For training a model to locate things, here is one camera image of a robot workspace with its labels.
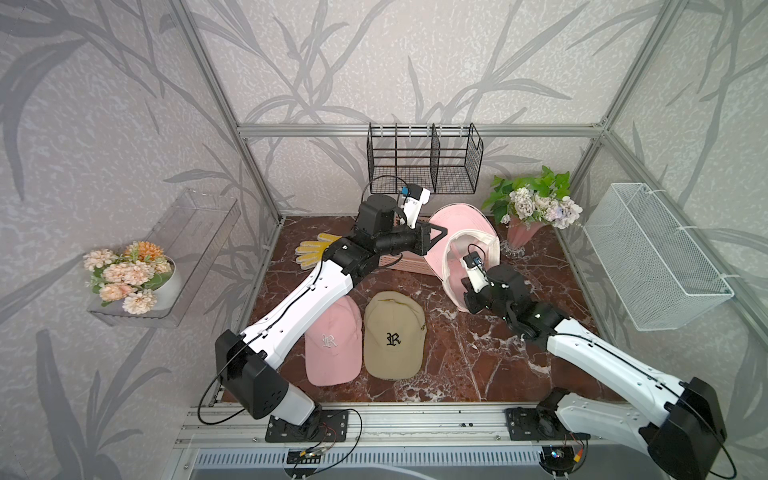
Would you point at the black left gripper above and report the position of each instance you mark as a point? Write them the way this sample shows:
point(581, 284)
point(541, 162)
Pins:
point(423, 243)

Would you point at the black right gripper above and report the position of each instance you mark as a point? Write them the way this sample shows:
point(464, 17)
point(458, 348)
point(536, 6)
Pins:
point(469, 298)

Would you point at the pink baseball cap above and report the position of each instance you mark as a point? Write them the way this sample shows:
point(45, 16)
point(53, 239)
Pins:
point(333, 345)
point(465, 224)

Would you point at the beige baseball cap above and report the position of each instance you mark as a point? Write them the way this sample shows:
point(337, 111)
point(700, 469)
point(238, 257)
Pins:
point(394, 336)

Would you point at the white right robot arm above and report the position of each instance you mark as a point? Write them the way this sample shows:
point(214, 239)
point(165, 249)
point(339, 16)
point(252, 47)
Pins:
point(678, 424)

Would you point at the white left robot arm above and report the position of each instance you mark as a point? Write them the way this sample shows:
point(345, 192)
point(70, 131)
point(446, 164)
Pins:
point(247, 362)

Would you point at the pink perforated plastic basket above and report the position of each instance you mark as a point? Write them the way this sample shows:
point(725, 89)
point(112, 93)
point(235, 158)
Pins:
point(408, 262)

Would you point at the artificial flower bouquet green leaves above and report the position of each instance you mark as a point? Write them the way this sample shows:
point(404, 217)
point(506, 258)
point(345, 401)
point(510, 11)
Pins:
point(534, 200)

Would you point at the yellow white work glove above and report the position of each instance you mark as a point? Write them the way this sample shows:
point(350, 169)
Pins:
point(310, 252)

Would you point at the aluminium back crossbar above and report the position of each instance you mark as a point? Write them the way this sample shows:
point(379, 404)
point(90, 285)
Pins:
point(252, 131)

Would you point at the white pot peach flowers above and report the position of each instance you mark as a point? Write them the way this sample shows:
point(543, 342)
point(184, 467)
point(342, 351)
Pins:
point(140, 279)

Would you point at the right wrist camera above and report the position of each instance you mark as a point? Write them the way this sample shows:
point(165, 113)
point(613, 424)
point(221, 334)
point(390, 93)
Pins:
point(475, 271)

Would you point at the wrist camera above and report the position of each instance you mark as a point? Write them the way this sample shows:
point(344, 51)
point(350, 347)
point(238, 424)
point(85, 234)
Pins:
point(414, 198)
point(475, 271)

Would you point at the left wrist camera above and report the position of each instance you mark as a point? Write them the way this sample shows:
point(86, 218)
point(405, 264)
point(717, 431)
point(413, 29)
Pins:
point(414, 198)

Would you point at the black wire wall basket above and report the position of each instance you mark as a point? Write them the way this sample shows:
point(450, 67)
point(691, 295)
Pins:
point(447, 161)

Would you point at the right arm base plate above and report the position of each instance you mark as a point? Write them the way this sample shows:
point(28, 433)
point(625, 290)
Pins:
point(531, 424)

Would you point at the white mesh wall basket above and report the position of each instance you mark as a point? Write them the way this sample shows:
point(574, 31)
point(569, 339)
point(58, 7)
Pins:
point(661, 275)

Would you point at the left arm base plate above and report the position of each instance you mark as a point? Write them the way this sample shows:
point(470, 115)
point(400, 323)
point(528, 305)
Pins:
point(322, 426)

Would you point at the aluminium front rail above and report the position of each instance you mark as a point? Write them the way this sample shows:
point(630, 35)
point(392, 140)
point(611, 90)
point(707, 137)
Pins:
point(440, 424)

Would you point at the aluminium frame corner post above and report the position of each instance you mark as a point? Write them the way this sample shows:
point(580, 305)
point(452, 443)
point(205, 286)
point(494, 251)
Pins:
point(603, 135)

